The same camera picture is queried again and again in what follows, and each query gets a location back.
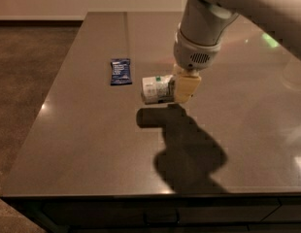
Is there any white 7up can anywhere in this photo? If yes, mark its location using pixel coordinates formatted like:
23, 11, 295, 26
142, 75, 174, 104

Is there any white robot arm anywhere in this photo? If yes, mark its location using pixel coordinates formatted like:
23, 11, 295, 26
174, 0, 301, 103

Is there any dark table cabinet base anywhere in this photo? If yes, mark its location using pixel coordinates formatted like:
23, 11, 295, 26
1, 194, 301, 233

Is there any blue snack packet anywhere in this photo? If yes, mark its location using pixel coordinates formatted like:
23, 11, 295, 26
111, 58, 132, 85

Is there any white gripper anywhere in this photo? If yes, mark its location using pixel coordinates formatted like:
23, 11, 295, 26
173, 30, 221, 104

